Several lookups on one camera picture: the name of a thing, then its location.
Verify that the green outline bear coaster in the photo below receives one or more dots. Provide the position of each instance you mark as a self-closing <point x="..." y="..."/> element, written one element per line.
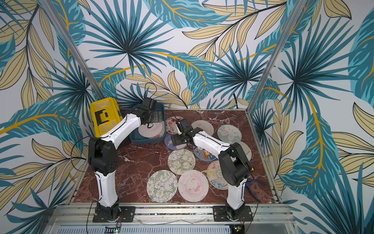
<point x="180" y="161"/>

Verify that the unicorn on moon coaster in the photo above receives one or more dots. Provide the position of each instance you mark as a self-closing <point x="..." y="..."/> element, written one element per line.
<point x="204" y="125"/>

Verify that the silver aluminium left post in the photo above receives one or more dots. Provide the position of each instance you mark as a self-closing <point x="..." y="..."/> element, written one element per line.
<point x="62" y="27"/>

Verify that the blue denim cartoon coaster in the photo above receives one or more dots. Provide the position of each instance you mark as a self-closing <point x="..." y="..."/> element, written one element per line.
<point x="204" y="155"/>

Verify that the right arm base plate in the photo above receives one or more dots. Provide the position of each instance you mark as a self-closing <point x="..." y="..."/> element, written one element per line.
<point x="226" y="214"/>

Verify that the cream cat flower coaster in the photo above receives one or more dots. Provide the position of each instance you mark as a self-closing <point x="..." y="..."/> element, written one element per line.
<point x="246" y="150"/>

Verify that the cream blue doodle coaster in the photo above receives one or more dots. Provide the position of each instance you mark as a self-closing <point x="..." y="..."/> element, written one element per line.
<point x="215" y="176"/>

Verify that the aluminium front rail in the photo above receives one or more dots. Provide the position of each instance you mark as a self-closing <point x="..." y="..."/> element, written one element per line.
<point x="174" y="213"/>

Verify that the teal plastic storage box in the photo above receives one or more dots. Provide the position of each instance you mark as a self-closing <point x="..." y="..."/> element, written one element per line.
<point x="136" y="138"/>

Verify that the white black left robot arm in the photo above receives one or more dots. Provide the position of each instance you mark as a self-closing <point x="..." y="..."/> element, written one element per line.
<point x="111" y="130"/>

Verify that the pink unicorn ring coaster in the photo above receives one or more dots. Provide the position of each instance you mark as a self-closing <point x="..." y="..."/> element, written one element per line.
<point x="193" y="186"/>

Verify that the floral rose coaster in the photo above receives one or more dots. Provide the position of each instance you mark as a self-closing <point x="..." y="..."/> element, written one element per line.
<point x="171" y="125"/>

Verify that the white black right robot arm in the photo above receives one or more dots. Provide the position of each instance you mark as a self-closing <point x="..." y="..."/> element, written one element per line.
<point x="234" y="164"/>

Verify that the yellow plastic toolbox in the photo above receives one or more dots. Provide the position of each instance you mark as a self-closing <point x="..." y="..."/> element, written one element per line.
<point x="105" y="115"/>

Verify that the pink rainbow unicorn coaster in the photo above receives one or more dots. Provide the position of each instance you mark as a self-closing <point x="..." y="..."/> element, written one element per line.
<point x="150" y="130"/>

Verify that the green bunny coaster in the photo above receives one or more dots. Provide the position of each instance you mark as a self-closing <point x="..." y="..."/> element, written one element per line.
<point x="229" y="134"/>

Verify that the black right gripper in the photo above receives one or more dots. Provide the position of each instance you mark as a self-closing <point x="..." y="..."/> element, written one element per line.
<point x="178" y="139"/>

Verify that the green white flower coaster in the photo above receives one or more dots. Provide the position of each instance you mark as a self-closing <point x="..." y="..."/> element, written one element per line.
<point x="162" y="186"/>

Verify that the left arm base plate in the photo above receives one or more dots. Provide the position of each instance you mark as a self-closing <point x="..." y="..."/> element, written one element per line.
<point x="114" y="215"/>

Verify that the silver aluminium corner post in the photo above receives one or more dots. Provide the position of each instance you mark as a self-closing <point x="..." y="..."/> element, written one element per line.
<point x="291" y="21"/>

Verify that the peach bunny bow coaster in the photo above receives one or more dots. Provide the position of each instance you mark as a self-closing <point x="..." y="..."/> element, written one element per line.
<point x="162" y="132"/>

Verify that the dark blue bunny coaster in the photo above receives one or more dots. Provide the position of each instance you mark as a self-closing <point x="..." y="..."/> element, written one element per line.
<point x="169" y="144"/>

